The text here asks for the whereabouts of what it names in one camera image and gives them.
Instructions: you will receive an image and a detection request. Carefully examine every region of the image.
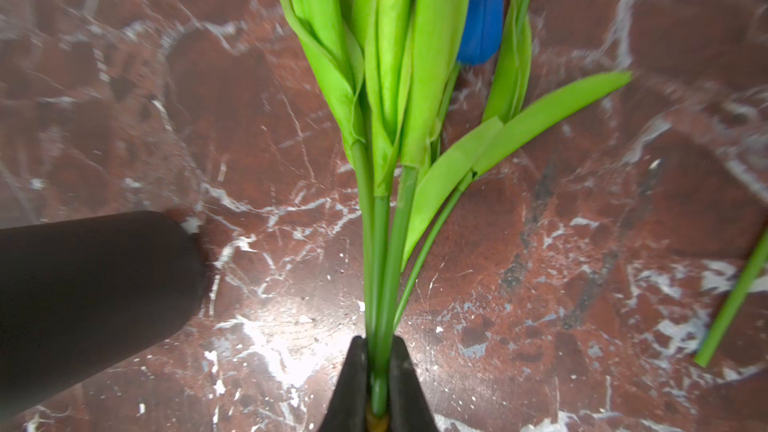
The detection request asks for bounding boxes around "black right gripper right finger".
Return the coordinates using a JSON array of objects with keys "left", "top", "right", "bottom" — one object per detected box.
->
[{"left": 389, "top": 336, "right": 438, "bottom": 432}]

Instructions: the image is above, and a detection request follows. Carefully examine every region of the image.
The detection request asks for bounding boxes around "orange pink tulip bundle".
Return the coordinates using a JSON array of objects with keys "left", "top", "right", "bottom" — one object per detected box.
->
[{"left": 280, "top": 0, "right": 632, "bottom": 431}]

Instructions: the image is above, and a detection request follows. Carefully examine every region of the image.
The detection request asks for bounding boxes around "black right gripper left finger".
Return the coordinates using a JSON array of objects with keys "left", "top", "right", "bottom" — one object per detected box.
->
[{"left": 318, "top": 336, "right": 368, "bottom": 432}]

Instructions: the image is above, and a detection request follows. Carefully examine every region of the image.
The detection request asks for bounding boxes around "black cylindrical vase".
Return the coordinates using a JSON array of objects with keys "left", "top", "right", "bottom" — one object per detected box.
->
[{"left": 1, "top": 211, "right": 207, "bottom": 418}]

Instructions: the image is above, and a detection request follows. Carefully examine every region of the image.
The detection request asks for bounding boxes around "small yellow tulip lying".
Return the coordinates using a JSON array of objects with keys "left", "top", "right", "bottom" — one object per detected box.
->
[{"left": 693, "top": 230, "right": 767, "bottom": 368}]

